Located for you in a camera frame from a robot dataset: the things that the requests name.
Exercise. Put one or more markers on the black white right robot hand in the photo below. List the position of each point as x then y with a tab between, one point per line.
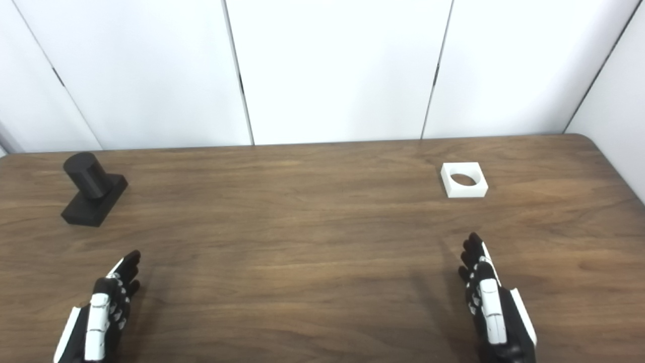
491	307

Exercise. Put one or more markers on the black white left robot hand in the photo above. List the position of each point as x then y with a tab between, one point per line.
97	317

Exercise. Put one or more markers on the white square piece with hole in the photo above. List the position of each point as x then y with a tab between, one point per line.
466	190

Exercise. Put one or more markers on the black peg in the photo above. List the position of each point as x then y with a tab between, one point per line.
90	179

